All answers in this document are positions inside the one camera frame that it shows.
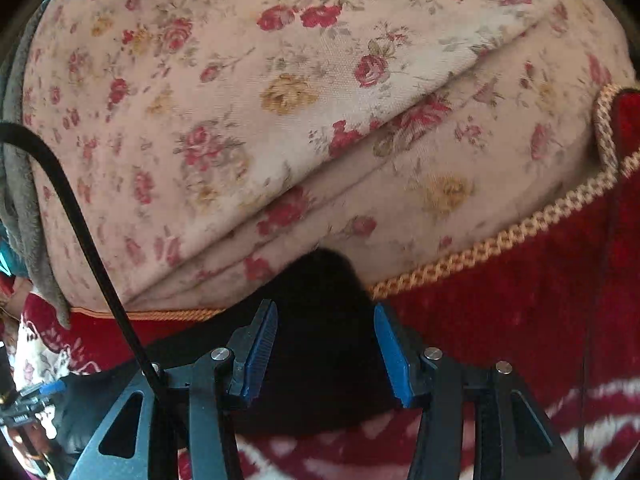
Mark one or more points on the red and white floral blanket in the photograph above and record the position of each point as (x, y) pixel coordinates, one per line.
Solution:
(500, 320)

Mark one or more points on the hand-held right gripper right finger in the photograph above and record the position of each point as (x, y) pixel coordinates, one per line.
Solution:
(395, 355)

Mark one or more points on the grey fleece blanket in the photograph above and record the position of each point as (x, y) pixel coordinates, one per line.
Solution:
(25, 210)

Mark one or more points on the black pants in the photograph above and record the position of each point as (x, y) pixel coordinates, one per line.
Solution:
(320, 340)

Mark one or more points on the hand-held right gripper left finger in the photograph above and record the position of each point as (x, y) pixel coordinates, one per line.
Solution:
(260, 355)

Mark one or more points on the floral quilt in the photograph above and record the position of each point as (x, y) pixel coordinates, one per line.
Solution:
(250, 110)

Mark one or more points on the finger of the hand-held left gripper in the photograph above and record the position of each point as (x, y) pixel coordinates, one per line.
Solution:
(47, 389)

